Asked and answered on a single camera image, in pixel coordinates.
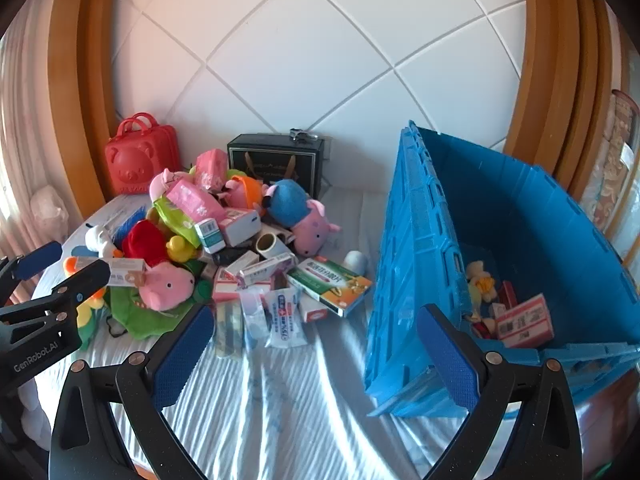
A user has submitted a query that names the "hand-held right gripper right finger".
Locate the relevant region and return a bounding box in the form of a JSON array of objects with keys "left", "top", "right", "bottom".
[{"left": 415, "top": 304, "right": 584, "bottom": 480}]

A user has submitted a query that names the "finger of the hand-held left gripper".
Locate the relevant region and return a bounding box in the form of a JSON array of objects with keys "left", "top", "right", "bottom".
[
  {"left": 0, "top": 241, "right": 63, "bottom": 307},
  {"left": 0, "top": 259, "right": 112, "bottom": 329}
]

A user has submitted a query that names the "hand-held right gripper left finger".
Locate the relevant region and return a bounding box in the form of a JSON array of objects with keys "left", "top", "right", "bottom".
[{"left": 48, "top": 302, "right": 216, "bottom": 480}]

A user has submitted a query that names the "blue plastic crate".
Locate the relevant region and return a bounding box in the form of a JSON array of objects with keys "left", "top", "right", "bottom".
[{"left": 364, "top": 120, "right": 640, "bottom": 419}]

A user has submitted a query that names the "orange white medicine box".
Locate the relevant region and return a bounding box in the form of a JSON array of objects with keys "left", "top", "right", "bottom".
[{"left": 107, "top": 257, "right": 147, "bottom": 289}]

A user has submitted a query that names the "white goose plush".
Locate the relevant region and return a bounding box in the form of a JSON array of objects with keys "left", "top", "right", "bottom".
[{"left": 84, "top": 224, "right": 124, "bottom": 259}]

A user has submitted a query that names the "clear plastic packet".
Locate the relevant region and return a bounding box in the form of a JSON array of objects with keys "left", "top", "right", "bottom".
[
  {"left": 240, "top": 291, "right": 274, "bottom": 351},
  {"left": 215, "top": 300, "right": 246, "bottom": 359}
]

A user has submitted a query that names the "green plush cloth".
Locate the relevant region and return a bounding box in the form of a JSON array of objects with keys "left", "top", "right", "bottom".
[{"left": 109, "top": 280, "right": 215, "bottom": 339}]

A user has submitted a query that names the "blue plush toy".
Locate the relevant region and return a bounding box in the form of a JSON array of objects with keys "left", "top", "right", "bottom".
[{"left": 112, "top": 210, "right": 146, "bottom": 241}]

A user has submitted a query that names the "red plush toy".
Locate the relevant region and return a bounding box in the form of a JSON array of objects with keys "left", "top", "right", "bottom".
[{"left": 122, "top": 221, "right": 171, "bottom": 266}]

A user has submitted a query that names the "pink pig head plush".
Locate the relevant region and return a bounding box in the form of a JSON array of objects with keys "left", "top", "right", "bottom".
[{"left": 137, "top": 262, "right": 197, "bottom": 311}]

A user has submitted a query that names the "yellow plush toy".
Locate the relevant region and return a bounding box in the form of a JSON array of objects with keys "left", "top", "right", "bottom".
[{"left": 464, "top": 259, "right": 500, "bottom": 321}]

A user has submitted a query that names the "flat pink box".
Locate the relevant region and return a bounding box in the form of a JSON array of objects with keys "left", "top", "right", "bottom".
[{"left": 212, "top": 266, "right": 241, "bottom": 301}]

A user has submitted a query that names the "red white medicine box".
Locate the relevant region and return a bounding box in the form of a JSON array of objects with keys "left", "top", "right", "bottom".
[{"left": 495, "top": 294, "right": 556, "bottom": 349}]

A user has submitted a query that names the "yellow rubber duck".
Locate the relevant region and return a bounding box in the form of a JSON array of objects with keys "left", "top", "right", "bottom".
[{"left": 166, "top": 236, "right": 202, "bottom": 262}]

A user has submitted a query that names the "pink curtain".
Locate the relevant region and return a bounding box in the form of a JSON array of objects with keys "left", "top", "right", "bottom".
[{"left": 0, "top": 25, "right": 58, "bottom": 306}]

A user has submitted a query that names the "green tissue pack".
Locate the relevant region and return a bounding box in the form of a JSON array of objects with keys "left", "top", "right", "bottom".
[{"left": 152, "top": 197, "right": 201, "bottom": 249}]

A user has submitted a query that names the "slim white box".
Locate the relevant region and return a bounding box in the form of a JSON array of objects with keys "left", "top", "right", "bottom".
[{"left": 227, "top": 250, "right": 261, "bottom": 274}]

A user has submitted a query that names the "black plastic wrapper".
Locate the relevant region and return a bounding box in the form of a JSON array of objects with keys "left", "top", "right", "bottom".
[{"left": 215, "top": 245, "right": 257, "bottom": 266}]

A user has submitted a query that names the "long pink white box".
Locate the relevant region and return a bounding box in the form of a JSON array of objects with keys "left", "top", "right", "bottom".
[{"left": 239, "top": 252, "right": 299, "bottom": 289}]

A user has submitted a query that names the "small pink pig plush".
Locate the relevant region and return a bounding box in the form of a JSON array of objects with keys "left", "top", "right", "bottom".
[{"left": 149, "top": 169, "right": 196, "bottom": 199}]

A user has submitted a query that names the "green white bottle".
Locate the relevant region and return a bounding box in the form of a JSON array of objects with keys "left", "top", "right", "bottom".
[{"left": 344, "top": 251, "right": 370, "bottom": 275}]

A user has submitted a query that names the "red bear suitcase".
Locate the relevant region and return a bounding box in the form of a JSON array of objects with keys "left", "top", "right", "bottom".
[{"left": 105, "top": 112, "right": 181, "bottom": 196}]

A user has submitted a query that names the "striped bed sheet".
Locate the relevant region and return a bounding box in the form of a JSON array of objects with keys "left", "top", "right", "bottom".
[{"left": 30, "top": 180, "right": 640, "bottom": 480}]

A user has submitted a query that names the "pink tissue pack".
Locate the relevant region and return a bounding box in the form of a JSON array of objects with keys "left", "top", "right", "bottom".
[
  {"left": 194, "top": 149, "right": 230, "bottom": 193},
  {"left": 166, "top": 180, "right": 226, "bottom": 224}
]

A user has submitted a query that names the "green orange medicine box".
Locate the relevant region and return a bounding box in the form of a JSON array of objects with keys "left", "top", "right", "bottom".
[{"left": 286, "top": 256, "right": 374, "bottom": 318}]

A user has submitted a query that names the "small red white box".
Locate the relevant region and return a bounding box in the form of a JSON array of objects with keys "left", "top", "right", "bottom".
[{"left": 300, "top": 295, "right": 331, "bottom": 322}]

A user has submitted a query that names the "white paper roll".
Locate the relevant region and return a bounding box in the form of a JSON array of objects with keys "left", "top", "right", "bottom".
[{"left": 255, "top": 233, "right": 289, "bottom": 260}]

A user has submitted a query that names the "large pink white box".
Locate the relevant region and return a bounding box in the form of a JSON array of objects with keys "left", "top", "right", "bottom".
[{"left": 218, "top": 207, "right": 261, "bottom": 247}]

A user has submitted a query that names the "pig plush orange dress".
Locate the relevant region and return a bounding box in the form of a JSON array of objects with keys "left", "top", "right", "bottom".
[{"left": 222, "top": 172, "right": 268, "bottom": 209}]

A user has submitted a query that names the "pig plush blue shirt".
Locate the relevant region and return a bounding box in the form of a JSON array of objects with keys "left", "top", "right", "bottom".
[{"left": 262, "top": 179, "right": 343, "bottom": 256}]

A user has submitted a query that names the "black gift box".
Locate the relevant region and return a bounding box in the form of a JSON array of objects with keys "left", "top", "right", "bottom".
[{"left": 227, "top": 132, "right": 326, "bottom": 198}]

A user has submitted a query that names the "patterned mattress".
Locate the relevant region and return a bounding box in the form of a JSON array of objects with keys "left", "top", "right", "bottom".
[{"left": 580, "top": 89, "right": 640, "bottom": 267}]

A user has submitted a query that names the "wooden headboard post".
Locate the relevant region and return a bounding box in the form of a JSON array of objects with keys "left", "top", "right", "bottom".
[
  {"left": 502, "top": 0, "right": 632, "bottom": 196},
  {"left": 48, "top": 0, "right": 122, "bottom": 207}
]

